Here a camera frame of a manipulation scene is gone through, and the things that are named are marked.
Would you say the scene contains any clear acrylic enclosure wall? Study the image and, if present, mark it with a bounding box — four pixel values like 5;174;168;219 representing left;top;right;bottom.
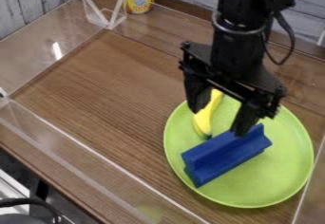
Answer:
0;0;298;224

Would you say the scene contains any blue T-shaped block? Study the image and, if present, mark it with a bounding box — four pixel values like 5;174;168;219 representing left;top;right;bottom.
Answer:
182;123;271;188

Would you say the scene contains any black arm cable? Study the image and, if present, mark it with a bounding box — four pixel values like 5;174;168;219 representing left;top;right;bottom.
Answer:
262;10;297;66

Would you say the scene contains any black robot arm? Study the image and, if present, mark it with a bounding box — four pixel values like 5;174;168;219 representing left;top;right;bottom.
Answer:
180;0;295;137

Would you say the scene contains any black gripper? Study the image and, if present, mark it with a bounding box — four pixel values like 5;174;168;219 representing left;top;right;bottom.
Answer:
179;30;286;137

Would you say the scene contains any green round plate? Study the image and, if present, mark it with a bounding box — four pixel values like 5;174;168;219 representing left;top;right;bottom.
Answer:
163;103;313;209

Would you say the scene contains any yellow banana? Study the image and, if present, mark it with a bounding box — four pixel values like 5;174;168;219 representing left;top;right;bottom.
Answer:
192;89;223;139

